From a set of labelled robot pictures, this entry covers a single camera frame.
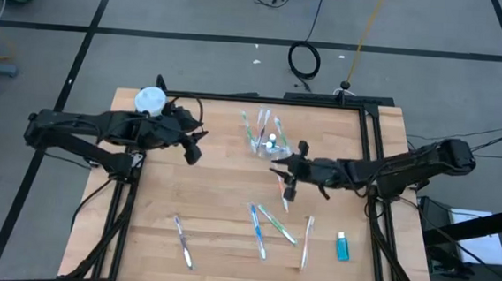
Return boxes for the yellow hanging cable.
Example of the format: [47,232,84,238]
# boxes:
[346,0,388,87]

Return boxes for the teal green toothbrush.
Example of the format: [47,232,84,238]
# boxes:
[254,202,302,247]

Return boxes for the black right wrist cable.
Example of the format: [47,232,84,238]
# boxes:
[316,182,334,202]

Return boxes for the clear acrylic organizer box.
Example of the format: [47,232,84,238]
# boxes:
[249,130,295,161]

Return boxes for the white green wipes canister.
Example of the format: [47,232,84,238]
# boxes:
[133,85,169,118]

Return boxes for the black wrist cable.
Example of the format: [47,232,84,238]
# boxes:
[316,182,334,202]
[170,93,205,125]

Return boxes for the black metal table frame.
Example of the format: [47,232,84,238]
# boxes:
[57,68,449,281]

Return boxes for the white box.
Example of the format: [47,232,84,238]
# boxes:
[444,207,502,268]

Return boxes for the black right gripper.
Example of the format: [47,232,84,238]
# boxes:
[267,138,350,207]

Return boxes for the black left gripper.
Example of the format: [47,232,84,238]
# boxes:
[133,101,212,168]

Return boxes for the black metal stand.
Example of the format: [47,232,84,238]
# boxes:
[413,195,502,281]

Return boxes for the purple toothbrush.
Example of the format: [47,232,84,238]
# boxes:
[169,214,198,271]

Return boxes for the blue toothbrush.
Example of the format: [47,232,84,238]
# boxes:
[244,201,271,261]

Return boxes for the green white toothbrush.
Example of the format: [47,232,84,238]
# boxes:
[237,109,261,155]
[270,116,292,152]

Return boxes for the black coiled cable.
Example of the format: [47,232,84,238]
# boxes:
[285,0,327,94]

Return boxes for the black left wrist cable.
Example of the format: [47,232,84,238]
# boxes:
[170,93,205,125]

